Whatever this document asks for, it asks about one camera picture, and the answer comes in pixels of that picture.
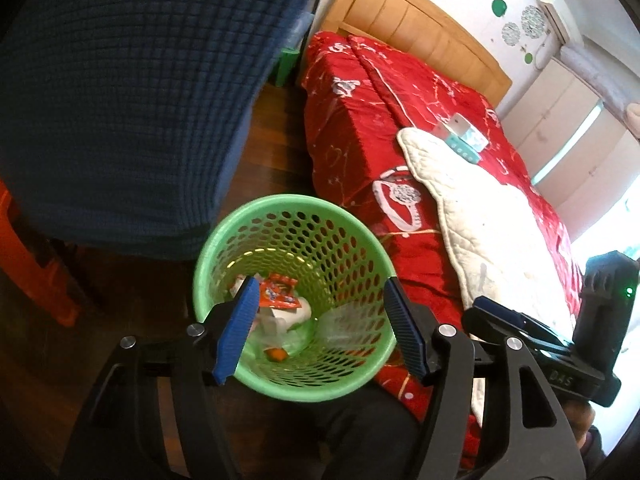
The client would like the orange snack wrapper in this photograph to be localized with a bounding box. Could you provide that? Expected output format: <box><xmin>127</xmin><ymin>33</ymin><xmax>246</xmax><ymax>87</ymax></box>
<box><xmin>257</xmin><ymin>274</ymin><xmax>301</xmax><ymax>309</ymax></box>

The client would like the large grey patterned sticker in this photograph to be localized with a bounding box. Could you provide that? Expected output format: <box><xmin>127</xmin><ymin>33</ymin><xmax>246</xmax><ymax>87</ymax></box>
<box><xmin>521</xmin><ymin>5</ymin><xmax>547</xmax><ymax>39</ymax></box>

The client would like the white air conditioner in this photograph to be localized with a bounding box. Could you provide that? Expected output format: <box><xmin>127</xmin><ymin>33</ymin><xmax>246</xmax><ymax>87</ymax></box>
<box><xmin>537</xmin><ymin>0</ymin><xmax>584</xmax><ymax>46</ymax></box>

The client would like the white teal tissue pack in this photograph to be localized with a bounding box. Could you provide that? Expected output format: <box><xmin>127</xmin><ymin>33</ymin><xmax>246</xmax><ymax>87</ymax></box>
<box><xmin>441</xmin><ymin>114</ymin><xmax>488</xmax><ymax>151</ymax></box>

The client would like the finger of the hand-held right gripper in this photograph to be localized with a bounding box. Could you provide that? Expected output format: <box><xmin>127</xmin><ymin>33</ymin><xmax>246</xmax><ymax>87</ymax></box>
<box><xmin>472</xmin><ymin>296</ymin><xmax>576</xmax><ymax>350</ymax></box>
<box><xmin>462</xmin><ymin>309</ymin><xmax>546</xmax><ymax>362</ymax></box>

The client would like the person's right hand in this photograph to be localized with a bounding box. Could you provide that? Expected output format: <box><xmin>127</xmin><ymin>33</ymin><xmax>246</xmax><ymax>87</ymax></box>
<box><xmin>567</xmin><ymin>400</ymin><xmax>601</xmax><ymax>449</ymax></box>

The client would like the grey folded quilt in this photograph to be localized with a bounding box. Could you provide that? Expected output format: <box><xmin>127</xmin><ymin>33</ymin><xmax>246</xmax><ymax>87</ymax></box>
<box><xmin>560</xmin><ymin>42</ymin><xmax>640</xmax><ymax>111</ymax></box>

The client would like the orange plastic stool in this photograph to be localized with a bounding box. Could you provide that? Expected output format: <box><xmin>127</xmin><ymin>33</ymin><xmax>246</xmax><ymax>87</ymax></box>
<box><xmin>0</xmin><ymin>180</ymin><xmax>81</xmax><ymax>326</ymax></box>

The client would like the clear plastic packaging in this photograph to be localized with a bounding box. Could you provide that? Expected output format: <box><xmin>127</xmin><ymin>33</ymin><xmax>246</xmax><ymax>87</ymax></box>
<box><xmin>317</xmin><ymin>305</ymin><xmax>387</xmax><ymax>352</ymax></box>

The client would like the wooden headboard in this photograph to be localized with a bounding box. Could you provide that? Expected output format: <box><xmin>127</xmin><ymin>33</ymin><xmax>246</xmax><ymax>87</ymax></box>
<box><xmin>320</xmin><ymin>0</ymin><xmax>514</xmax><ymax>106</ymax></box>

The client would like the blue cushioned chair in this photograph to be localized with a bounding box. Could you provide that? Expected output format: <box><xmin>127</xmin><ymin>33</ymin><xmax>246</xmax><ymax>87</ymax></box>
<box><xmin>0</xmin><ymin>0</ymin><xmax>341</xmax><ymax>261</ymax></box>

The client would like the green perforated plastic basket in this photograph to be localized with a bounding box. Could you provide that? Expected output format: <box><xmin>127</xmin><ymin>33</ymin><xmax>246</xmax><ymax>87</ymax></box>
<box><xmin>192</xmin><ymin>194</ymin><xmax>399</xmax><ymax>404</ymax></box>

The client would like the white paper cup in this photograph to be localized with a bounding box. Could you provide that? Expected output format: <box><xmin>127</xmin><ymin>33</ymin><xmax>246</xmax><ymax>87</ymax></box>
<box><xmin>270</xmin><ymin>298</ymin><xmax>313</xmax><ymax>337</ymax></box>

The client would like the green plastic stool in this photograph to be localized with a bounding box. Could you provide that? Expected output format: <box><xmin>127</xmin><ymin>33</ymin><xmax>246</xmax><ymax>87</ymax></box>
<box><xmin>267</xmin><ymin>47</ymin><xmax>301</xmax><ymax>86</ymax></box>

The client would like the white quilted mat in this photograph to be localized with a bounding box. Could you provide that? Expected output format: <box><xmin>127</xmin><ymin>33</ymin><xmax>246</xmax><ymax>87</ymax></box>
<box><xmin>396</xmin><ymin>127</ymin><xmax>583</xmax><ymax>428</ymax></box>

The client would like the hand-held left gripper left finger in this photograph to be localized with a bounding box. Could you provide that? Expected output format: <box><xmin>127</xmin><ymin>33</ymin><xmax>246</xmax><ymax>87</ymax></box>
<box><xmin>60</xmin><ymin>276</ymin><xmax>262</xmax><ymax>480</ymax></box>

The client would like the red printed bedspread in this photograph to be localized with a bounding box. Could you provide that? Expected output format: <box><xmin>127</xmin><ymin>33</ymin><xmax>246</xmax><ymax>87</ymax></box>
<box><xmin>300</xmin><ymin>30</ymin><xmax>586</xmax><ymax>471</ymax></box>

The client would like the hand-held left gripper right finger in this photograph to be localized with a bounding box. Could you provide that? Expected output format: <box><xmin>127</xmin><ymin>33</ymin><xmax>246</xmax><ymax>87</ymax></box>
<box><xmin>382</xmin><ymin>276</ymin><xmax>587</xmax><ymax>480</ymax></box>

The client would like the white wardrobe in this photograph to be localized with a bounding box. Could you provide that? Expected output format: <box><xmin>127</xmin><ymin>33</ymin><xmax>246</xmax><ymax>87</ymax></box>
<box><xmin>500</xmin><ymin>55</ymin><xmax>640</xmax><ymax>243</ymax></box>

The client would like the person's right forearm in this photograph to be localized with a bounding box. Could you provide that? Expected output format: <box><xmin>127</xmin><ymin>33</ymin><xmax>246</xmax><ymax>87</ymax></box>
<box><xmin>580</xmin><ymin>425</ymin><xmax>612</xmax><ymax>477</ymax></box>

